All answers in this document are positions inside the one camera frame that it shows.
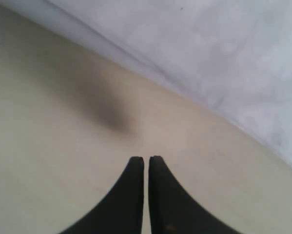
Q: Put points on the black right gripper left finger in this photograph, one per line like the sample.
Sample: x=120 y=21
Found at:
x=121 y=210

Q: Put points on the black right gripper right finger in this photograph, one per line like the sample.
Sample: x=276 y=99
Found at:
x=173 y=210

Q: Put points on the white t-shirt red lettering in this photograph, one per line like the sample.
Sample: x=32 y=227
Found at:
x=233 y=55

